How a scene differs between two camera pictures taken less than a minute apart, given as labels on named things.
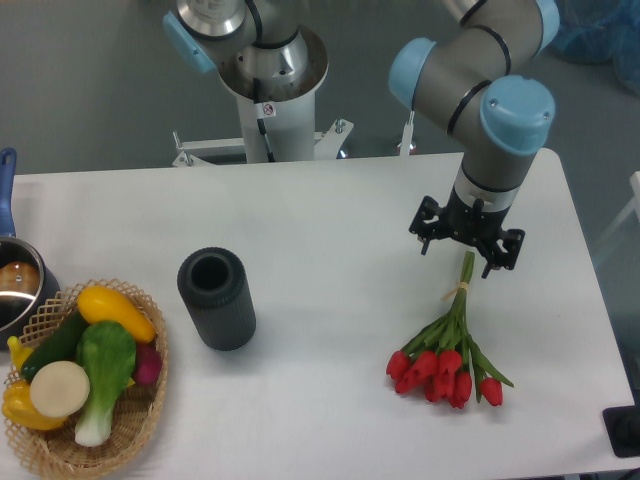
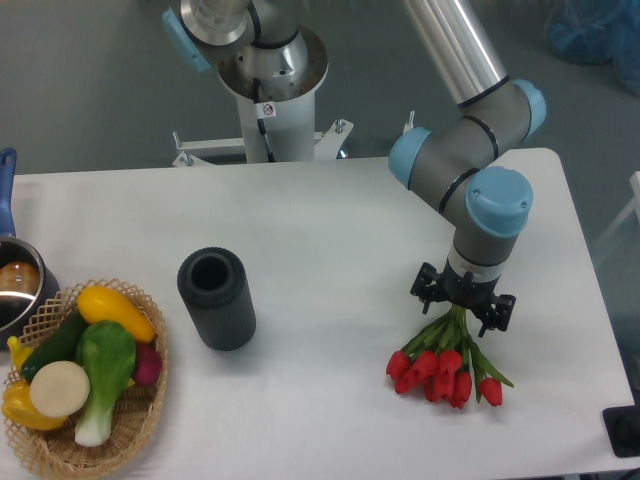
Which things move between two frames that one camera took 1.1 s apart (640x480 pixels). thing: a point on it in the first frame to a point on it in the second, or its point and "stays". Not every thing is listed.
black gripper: (475, 225) to (429, 285)
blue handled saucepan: (28, 285) stays
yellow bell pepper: (18, 407) stays
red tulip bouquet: (446, 357) stays
